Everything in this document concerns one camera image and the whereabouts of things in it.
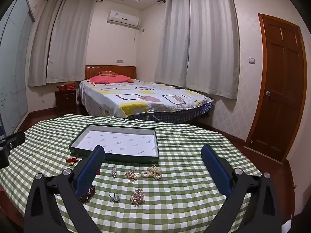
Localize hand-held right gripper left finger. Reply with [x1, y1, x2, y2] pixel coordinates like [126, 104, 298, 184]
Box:
[24, 145, 105, 233]

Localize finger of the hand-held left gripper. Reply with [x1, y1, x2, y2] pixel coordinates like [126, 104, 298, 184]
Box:
[0, 130, 26, 150]

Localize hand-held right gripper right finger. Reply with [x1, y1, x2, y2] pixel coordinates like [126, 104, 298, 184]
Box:
[201, 144, 283, 233]

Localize dark red bead bracelet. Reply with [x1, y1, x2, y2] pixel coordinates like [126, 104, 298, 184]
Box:
[80, 185, 96, 202]

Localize gold pink brooch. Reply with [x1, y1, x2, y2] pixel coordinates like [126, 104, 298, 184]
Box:
[125, 169, 144, 182]

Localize green shallow box tray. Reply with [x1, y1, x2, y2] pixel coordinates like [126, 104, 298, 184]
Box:
[69, 124, 159, 165]

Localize pink rhinestone brooch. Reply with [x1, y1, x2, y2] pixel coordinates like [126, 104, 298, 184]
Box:
[129, 188, 145, 206]

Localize pearl bracelet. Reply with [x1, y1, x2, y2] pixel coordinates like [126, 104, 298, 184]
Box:
[142, 165, 162, 180]

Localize green white checkered tablecloth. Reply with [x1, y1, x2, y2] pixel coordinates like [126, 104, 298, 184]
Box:
[0, 113, 263, 233]

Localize dark wooden nightstand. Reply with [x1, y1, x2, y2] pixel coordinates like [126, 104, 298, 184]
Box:
[55, 90, 78, 114]

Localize blue plaid bed sheet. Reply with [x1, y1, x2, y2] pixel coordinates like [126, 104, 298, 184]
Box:
[128, 101, 215, 125]

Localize frosted glass wardrobe door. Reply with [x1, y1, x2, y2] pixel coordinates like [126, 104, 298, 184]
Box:
[0, 0, 34, 133]

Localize white eyelet curtain panel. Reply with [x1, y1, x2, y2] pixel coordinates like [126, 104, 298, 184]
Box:
[46, 0, 98, 83]
[154, 0, 190, 88]
[185, 0, 241, 100]
[28, 0, 65, 87]

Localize bed with patterned cover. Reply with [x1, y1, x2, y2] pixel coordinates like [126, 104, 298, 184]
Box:
[78, 78, 215, 120]

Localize pink pillow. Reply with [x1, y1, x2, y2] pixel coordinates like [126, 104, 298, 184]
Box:
[87, 75, 134, 84]

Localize wooden headboard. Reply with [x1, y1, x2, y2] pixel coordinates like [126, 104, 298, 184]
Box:
[85, 65, 138, 80]

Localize brown wooden door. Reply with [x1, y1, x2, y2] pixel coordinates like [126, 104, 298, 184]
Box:
[244, 13, 307, 163]

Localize white wall air conditioner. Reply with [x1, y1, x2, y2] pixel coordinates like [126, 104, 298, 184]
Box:
[107, 10, 141, 29]

